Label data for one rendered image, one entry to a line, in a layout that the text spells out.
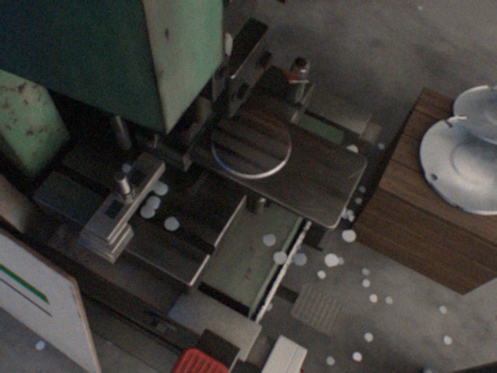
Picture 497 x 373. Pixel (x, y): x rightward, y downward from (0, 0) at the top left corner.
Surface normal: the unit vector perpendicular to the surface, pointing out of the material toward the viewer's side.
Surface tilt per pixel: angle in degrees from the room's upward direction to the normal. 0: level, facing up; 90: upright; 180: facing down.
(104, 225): 0
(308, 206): 0
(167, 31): 90
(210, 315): 0
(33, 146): 90
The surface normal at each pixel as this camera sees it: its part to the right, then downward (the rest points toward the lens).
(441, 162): 0.06, -0.46
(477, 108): -0.06, -0.73
